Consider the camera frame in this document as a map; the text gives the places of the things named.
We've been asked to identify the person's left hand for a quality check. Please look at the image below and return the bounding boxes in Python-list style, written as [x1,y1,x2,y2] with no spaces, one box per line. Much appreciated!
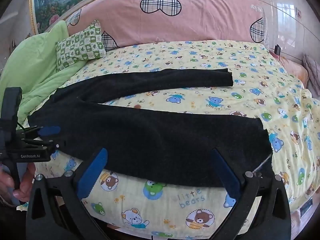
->
[0,162,37,207]

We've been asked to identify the black pants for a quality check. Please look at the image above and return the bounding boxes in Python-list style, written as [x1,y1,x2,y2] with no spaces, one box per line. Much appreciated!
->
[27,68,274,188]

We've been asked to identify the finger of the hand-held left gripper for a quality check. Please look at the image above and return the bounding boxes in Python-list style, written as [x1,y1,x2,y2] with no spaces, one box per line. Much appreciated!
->
[19,126,62,140]
[20,139,61,152]

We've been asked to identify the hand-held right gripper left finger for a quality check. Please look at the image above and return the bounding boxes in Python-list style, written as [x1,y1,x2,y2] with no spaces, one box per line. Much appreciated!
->
[26,147,118,240]

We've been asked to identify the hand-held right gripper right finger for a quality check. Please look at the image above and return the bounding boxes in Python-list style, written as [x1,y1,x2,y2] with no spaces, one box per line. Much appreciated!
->
[211,148,292,240]

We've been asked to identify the yellow bear print bed sheet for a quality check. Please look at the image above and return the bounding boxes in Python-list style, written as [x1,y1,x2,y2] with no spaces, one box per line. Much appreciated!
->
[24,40,320,238]

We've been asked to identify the blue mattress label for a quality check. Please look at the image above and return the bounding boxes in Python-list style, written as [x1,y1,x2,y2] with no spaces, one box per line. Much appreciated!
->
[299,197,314,217]

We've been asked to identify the green quilt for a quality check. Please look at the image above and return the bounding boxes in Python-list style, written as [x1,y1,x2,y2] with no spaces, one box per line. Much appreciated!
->
[0,20,87,124]

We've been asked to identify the gold framed landscape painting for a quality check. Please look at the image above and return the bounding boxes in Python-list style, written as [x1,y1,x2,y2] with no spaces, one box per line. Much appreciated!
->
[29,0,233,34]

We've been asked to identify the pink plaid cloth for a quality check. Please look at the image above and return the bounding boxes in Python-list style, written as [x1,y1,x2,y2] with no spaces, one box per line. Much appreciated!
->
[302,54,320,95]

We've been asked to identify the green checkered pillow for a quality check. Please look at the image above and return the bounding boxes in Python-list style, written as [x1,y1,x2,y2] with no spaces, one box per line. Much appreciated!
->
[55,20,107,72]

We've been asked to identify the pink pillow at right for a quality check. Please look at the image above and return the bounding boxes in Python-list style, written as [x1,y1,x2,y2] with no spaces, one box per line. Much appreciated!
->
[277,55,310,88]

